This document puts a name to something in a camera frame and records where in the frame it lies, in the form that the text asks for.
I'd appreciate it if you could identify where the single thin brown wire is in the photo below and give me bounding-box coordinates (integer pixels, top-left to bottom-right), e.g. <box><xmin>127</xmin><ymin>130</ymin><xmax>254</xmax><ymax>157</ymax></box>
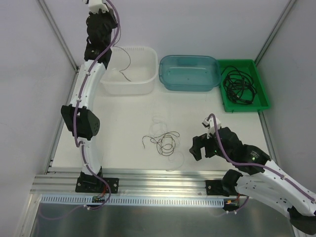
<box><xmin>113</xmin><ymin>46</ymin><xmax>133</xmax><ymax>82</ymax></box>

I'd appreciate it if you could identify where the thin brown white wire tangle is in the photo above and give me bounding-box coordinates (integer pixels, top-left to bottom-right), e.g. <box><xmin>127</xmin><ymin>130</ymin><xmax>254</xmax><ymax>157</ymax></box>
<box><xmin>142</xmin><ymin>115</ymin><xmax>186</xmax><ymax>172</ymax></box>

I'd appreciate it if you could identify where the black USB cable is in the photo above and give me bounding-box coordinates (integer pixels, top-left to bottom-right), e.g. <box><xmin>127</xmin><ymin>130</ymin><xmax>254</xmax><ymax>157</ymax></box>
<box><xmin>226</xmin><ymin>81</ymin><xmax>255</xmax><ymax>106</ymax></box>
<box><xmin>223</xmin><ymin>77</ymin><xmax>258</xmax><ymax>106</ymax></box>

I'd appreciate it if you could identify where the short black cable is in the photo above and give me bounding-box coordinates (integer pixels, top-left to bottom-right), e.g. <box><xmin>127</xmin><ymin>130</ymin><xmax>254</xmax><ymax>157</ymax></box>
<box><xmin>220</xmin><ymin>64</ymin><xmax>247</xmax><ymax>79</ymax></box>

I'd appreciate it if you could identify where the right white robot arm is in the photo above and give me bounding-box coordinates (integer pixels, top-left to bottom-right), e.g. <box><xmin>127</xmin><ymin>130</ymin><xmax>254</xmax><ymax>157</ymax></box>
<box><xmin>189</xmin><ymin>127</ymin><xmax>316</xmax><ymax>235</ymax></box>

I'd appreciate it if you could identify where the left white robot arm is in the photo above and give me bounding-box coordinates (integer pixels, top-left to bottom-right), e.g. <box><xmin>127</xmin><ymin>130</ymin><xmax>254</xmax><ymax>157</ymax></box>
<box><xmin>61</xmin><ymin>10</ymin><xmax>119</xmax><ymax>194</ymax></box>

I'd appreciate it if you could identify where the green plastic tray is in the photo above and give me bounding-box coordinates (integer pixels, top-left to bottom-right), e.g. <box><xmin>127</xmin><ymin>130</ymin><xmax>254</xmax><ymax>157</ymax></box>
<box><xmin>218</xmin><ymin>59</ymin><xmax>271</xmax><ymax>113</ymax></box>

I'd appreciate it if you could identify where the white plastic tub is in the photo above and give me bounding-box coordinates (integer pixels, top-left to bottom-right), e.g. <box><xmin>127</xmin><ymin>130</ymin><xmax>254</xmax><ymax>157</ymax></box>
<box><xmin>100</xmin><ymin>46</ymin><xmax>158</xmax><ymax>96</ymax></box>

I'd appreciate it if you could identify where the teal transparent plastic container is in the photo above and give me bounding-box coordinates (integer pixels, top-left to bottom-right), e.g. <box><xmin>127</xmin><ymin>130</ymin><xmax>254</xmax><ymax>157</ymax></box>
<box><xmin>158</xmin><ymin>55</ymin><xmax>222</xmax><ymax>92</ymax></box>

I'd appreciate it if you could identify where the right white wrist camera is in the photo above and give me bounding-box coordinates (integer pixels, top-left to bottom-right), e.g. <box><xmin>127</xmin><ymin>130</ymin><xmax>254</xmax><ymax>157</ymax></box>
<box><xmin>202</xmin><ymin>116</ymin><xmax>221</xmax><ymax>139</ymax></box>

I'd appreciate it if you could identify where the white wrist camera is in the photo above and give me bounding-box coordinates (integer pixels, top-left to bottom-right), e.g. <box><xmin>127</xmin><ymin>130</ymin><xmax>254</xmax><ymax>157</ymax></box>
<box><xmin>82</xmin><ymin>0</ymin><xmax>109</xmax><ymax>13</ymax></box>
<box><xmin>202</xmin><ymin>116</ymin><xmax>221</xmax><ymax>139</ymax></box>

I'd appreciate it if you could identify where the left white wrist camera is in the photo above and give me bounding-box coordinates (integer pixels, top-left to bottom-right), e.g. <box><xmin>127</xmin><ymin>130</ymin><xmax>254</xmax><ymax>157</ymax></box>
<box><xmin>82</xmin><ymin>0</ymin><xmax>109</xmax><ymax>13</ymax></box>

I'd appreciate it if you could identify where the aluminium mounting rail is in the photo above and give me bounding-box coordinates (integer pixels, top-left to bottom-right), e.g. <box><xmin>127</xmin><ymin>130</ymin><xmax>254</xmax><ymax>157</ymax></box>
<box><xmin>31</xmin><ymin>167</ymin><xmax>225</xmax><ymax>198</ymax></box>

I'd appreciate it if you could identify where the white slotted cable duct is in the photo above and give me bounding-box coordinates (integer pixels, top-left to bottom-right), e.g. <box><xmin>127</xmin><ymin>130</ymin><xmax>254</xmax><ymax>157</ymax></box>
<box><xmin>40</xmin><ymin>195</ymin><xmax>224</xmax><ymax>208</ymax></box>

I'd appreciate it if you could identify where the left aluminium frame post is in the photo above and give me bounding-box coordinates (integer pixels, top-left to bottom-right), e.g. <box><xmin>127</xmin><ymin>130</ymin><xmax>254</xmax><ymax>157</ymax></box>
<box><xmin>36</xmin><ymin>0</ymin><xmax>79</xmax><ymax>71</ymax></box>

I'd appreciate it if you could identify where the aluminium frame post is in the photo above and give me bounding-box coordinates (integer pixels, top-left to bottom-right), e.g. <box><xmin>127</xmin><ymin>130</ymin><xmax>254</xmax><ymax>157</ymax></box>
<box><xmin>36</xmin><ymin>0</ymin><xmax>79</xmax><ymax>71</ymax></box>
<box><xmin>254</xmin><ymin>0</ymin><xmax>297</xmax><ymax>66</ymax></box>

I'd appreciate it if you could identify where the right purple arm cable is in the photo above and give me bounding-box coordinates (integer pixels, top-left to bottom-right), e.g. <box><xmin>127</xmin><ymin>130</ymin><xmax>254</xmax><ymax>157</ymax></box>
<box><xmin>207</xmin><ymin>113</ymin><xmax>316</xmax><ymax>202</ymax></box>

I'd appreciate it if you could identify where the right aluminium frame post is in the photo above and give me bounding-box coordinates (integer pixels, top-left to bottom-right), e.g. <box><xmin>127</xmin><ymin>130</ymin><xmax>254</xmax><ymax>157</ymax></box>
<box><xmin>254</xmin><ymin>0</ymin><xmax>297</xmax><ymax>66</ymax></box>

